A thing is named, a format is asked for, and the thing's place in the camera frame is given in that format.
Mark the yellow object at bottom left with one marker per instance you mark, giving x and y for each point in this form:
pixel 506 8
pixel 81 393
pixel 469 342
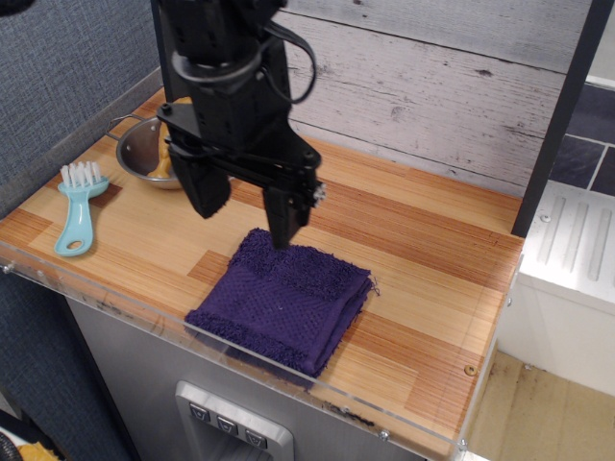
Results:
pixel 36 452

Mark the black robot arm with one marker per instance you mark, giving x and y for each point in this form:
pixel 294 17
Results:
pixel 231 56

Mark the silver dispenser button panel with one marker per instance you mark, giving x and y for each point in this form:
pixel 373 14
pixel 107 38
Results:
pixel 218 429

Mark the small metal colander bowl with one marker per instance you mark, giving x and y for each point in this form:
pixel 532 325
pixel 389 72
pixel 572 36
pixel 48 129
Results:
pixel 137 150

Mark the clear acrylic table edge guard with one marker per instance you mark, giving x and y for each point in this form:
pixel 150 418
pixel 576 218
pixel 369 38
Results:
pixel 142 353

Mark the white ribbed appliance top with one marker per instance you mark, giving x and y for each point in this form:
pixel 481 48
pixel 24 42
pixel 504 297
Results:
pixel 571 241

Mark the plastic toy chicken drumstick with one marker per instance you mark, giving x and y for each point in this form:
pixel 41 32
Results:
pixel 163 167

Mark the purple cloth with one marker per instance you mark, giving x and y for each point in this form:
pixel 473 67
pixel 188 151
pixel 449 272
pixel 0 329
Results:
pixel 292 306

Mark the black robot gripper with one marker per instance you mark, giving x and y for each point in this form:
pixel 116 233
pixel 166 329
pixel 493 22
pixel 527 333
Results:
pixel 241 129

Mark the black frame post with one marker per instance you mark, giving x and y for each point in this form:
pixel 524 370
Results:
pixel 585 52
pixel 175 89

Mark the right black frame post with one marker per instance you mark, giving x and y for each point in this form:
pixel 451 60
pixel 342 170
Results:
pixel 585 52

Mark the light blue scrub brush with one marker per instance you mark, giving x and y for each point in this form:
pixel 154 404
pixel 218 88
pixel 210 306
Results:
pixel 80 182

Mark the left black frame post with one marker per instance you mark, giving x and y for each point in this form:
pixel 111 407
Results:
pixel 175 89

